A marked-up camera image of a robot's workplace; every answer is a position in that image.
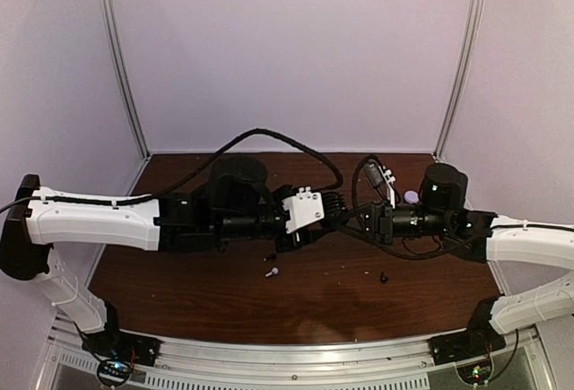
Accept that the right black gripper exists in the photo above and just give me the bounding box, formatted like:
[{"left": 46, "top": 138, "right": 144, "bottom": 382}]
[{"left": 336, "top": 201, "right": 451, "bottom": 247}]

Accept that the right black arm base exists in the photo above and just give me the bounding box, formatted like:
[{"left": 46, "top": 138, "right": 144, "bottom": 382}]
[{"left": 429, "top": 297, "right": 506, "bottom": 366}]

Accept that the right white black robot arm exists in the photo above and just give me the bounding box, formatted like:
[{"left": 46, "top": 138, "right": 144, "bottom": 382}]
[{"left": 333, "top": 155, "right": 573, "bottom": 356}]

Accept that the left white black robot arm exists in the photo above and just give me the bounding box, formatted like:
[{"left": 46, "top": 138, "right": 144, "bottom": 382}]
[{"left": 1, "top": 157, "right": 342, "bottom": 358}]

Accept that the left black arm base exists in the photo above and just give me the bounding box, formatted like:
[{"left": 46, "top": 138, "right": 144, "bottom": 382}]
[{"left": 82, "top": 301, "right": 161, "bottom": 367}]

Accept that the lavender charging case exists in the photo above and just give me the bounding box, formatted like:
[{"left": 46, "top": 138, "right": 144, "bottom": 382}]
[{"left": 404, "top": 190, "right": 420, "bottom": 204}]

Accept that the lavender earbud at centre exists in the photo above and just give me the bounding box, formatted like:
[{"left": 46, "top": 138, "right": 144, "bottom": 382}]
[{"left": 265, "top": 267, "right": 280, "bottom": 278}]

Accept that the right small circuit board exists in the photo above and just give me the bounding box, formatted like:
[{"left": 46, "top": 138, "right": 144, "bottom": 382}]
[{"left": 457, "top": 360, "right": 493, "bottom": 386}]

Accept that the small circuit board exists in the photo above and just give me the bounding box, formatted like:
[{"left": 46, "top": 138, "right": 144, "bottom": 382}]
[
  {"left": 96, "top": 359, "right": 134, "bottom": 387},
  {"left": 457, "top": 360, "right": 493, "bottom": 386}
]

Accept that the left small circuit board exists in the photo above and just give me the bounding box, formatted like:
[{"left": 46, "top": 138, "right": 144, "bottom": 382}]
[{"left": 96, "top": 359, "right": 134, "bottom": 387}]

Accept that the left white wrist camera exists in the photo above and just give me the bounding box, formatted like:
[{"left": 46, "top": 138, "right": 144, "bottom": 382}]
[{"left": 281, "top": 186, "right": 346, "bottom": 234}]

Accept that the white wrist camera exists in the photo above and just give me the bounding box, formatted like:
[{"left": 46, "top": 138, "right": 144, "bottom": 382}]
[
  {"left": 281, "top": 186, "right": 346, "bottom": 234},
  {"left": 363, "top": 159, "right": 399, "bottom": 208}
]

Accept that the left black braided cable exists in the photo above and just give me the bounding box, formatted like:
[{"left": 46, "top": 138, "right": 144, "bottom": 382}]
[{"left": 111, "top": 127, "right": 344, "bottom": 207}]

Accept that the black braided cable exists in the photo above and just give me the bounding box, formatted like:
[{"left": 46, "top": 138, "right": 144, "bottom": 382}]
[
  {"left": 111, "top": 127, "right": 344, "bottom": 207},
  {"left": 351, "top": 152, "right": 458, "bottom": 261}
]

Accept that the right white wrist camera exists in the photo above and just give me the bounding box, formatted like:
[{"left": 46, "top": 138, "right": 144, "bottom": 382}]
[{"left": 363, "top": 159, "right": 399, "bottom": 208}]

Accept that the right black braided cable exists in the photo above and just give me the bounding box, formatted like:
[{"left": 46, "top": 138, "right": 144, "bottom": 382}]
[{"left": 351, "top": 152, "right": 458, "bottom": 261}]

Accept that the front aluminium rail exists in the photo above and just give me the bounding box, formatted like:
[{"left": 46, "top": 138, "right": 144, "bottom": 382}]
[{"left": 31, "top": 316, "right": 558, "bottom": 389}]

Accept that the right aluminium frame post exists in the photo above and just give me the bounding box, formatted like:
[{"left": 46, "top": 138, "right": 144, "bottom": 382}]
[{"left": 432, "top": 0, "right": 485, "bottom": 161}]

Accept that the aluminium frame post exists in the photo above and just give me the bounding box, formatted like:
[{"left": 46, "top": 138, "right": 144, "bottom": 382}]
[
  {"left": 432, "top": 0, "right": 485, "bottom": 161},
  {"left": 100, "top": 0, "right": 151, "bottom": 160}
]

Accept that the left aluminium frame post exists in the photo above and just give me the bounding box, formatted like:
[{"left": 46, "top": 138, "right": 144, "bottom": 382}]
[{"left": 100, "top": 0, "right": 151, "bottom": 160}]

